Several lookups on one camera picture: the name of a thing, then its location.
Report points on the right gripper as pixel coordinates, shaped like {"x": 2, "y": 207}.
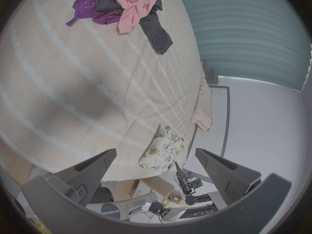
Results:
{"x": 181, "y": 179}

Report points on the small wooden drawer table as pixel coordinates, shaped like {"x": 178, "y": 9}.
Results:
{"x": 158, "y": 188}

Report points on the white printed pyjama top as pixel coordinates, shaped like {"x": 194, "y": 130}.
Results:
{"x": 163, "y": 150}

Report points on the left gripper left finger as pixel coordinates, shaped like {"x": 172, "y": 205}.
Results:
{"x": 80, "y": 179}

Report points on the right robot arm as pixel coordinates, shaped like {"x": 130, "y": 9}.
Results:
{"x": 192, "y": 199}

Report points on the pile of clothes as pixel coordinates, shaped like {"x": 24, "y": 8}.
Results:
{"x": 136, "y": 11}

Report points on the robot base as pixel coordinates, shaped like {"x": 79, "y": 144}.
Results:
{"x": 117, "y": 208}

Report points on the blue-green curtain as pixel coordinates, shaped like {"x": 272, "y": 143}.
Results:
{"x": 243, "y": 33}

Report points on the bed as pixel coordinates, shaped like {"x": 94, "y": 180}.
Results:
{"x": 85, "y": 82}

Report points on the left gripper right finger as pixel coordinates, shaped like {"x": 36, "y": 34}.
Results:
{"x": 226, "y": 177}

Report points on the pink striped pillow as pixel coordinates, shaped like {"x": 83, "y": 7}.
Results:
{"x": 203, "y": 106}

